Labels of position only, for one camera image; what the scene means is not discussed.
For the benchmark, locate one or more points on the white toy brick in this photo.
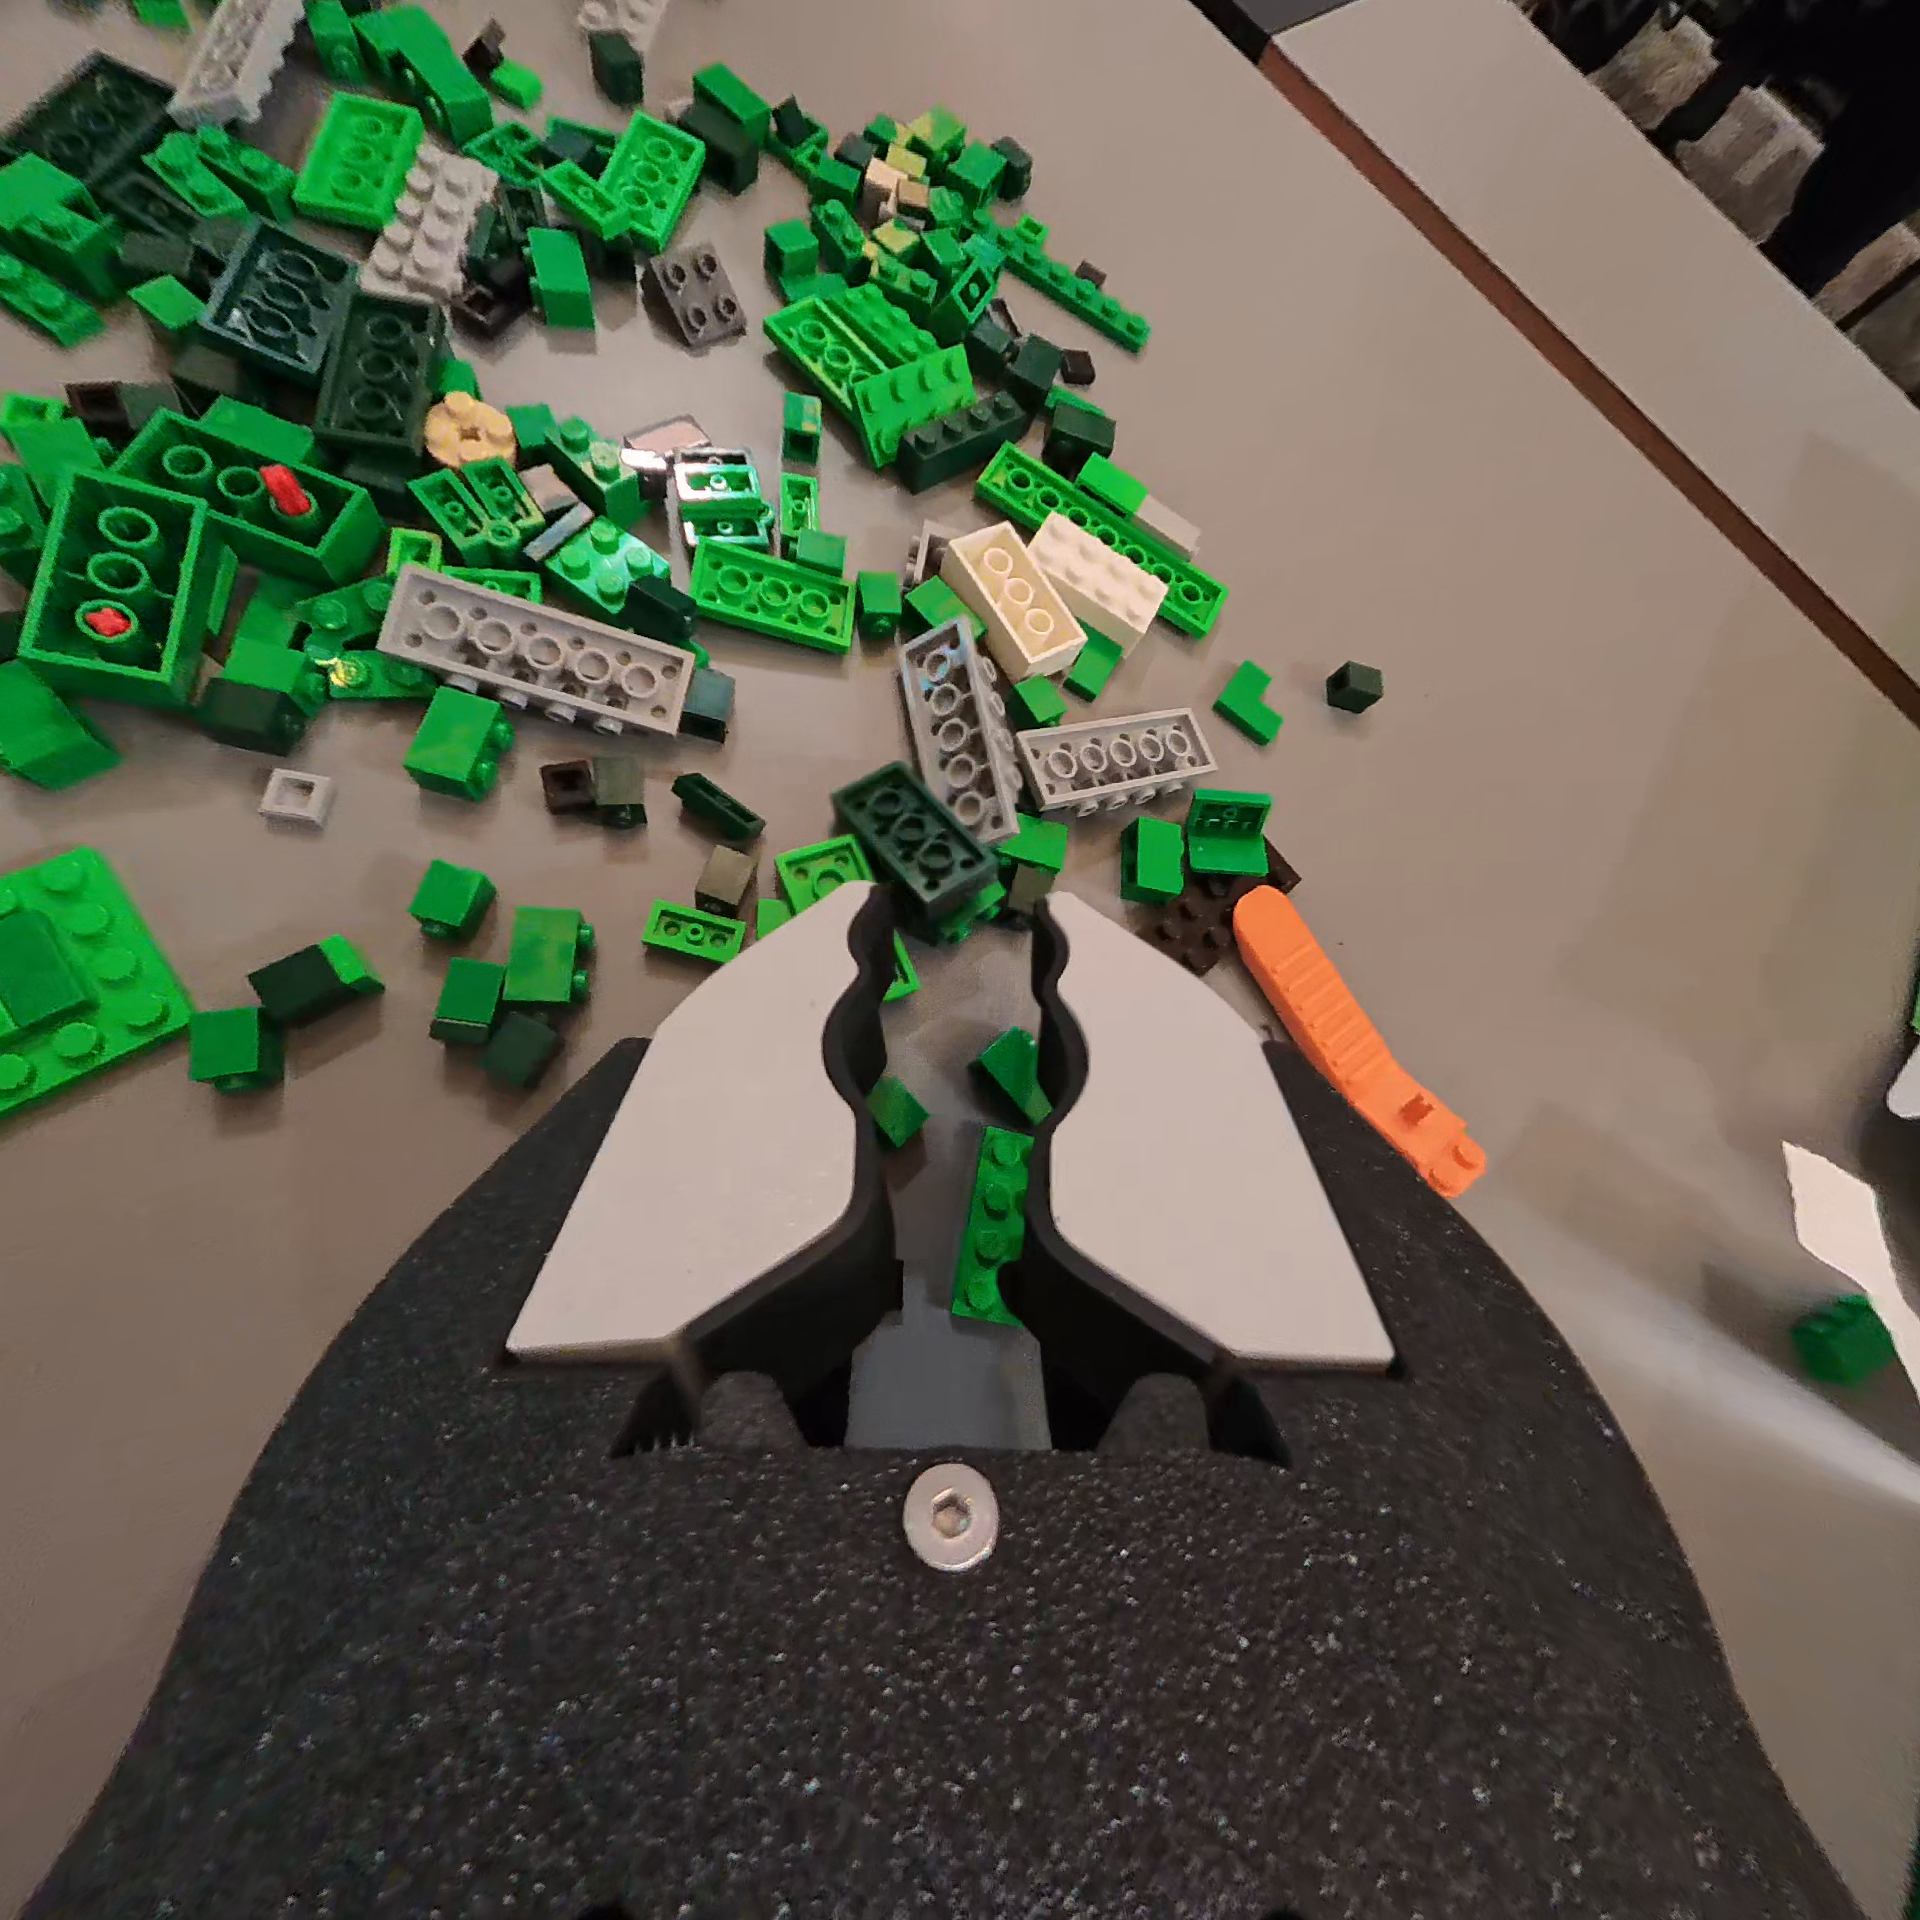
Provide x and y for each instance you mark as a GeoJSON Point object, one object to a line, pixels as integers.
{"type": "Point", "coordinates": [1095, 577]}

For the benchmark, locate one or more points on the green toy base plate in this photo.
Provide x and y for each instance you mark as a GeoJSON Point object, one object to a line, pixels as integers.
{"type": "Point", "coordinates": [90, 977]}

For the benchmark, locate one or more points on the small green toy brick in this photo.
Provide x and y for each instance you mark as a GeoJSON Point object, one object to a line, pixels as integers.
{"type": "Point", "coordinates": [1841, 1340]}

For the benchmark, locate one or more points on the tan round toy brick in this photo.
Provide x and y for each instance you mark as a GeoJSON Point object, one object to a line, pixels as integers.
{"type": "Point", "coordinates": [469, 430]}

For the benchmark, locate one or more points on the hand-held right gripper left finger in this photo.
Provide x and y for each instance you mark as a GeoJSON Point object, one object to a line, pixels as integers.
{"type": "Point", "coordinates": [704, 1170]}

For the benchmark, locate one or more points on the dark green toy cube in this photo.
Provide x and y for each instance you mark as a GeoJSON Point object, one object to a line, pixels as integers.
{"type": "Point", "coordinates": [1354, 686]}

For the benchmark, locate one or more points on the long grey toy plate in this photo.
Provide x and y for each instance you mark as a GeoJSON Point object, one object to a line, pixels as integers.
{"type": "Point", "coordinates": [531, 646]}

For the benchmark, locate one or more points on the green corner toy plate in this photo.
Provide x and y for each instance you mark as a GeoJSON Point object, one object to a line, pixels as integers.
{"type": "Point", "coordinates": [1245, 704]}

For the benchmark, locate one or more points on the pile of green toy bricks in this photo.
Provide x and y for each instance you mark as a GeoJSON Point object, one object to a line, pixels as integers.
{"type": "Point", "coordinates": [750, 591]}

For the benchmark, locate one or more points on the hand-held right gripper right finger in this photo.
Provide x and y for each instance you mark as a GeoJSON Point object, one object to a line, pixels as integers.
{"type": "Point", "coordinates": [1200, 1185]}

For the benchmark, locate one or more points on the orange brick separator tool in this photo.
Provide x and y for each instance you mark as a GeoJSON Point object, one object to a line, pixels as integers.
{"type": "Point", "coordinates": [1319, 1006]}

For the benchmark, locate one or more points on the adjacent grey desk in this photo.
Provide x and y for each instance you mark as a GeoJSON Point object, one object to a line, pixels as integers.
{"type": "Point", "coordinates": [1575, 225]}

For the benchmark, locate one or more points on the cream toy brick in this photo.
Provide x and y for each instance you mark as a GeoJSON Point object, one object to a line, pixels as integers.
{"type": "Point", "coordinates": [1013, 599]}

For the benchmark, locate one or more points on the white paper scrap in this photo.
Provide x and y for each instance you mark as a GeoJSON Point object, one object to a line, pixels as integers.
{"type": "Point", "coordinates": [1838, 1215]}

